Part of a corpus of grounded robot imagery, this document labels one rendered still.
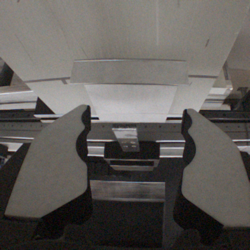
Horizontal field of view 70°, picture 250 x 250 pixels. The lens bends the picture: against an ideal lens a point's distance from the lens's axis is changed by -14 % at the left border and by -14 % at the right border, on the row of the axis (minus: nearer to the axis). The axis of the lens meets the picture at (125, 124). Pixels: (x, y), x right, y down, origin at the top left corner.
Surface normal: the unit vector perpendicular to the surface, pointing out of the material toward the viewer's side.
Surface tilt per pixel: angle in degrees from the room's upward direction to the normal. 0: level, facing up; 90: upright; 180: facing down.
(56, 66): 0
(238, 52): 0
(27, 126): 90
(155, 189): 90
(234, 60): 0
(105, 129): 90
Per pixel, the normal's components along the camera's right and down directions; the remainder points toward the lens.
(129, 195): -0.10, -0.33
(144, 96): -0.04, 0.94
